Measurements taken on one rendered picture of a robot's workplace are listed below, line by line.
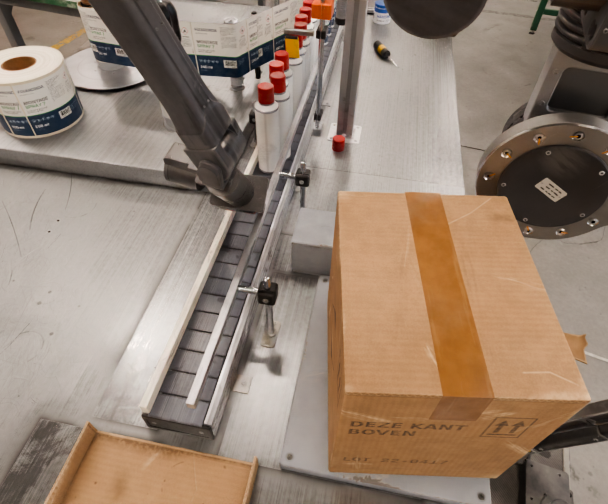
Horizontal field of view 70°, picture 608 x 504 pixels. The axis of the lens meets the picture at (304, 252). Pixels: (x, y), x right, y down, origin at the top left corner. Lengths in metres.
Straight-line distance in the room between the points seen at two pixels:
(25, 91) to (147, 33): 0.73
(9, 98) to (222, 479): 0.98
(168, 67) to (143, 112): 0.75
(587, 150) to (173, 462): 0.71
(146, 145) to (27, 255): 0.38
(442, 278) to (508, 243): 0.11
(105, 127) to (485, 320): 1.06
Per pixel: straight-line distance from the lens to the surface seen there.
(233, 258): 0.86
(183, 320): 0.75
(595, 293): 2.30
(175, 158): 0.73
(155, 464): 0.75
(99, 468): 0.77
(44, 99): 1.28
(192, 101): 0.60
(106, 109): 1.38
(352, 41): 1.15
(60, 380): 0.86
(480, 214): 0.64
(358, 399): 0.46
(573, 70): 0.71
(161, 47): 0.58
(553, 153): 0.67
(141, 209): 1.08
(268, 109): 0.96
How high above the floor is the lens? 1.53
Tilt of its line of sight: 48 degrees down
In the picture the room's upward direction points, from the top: 1 degrees clockwise
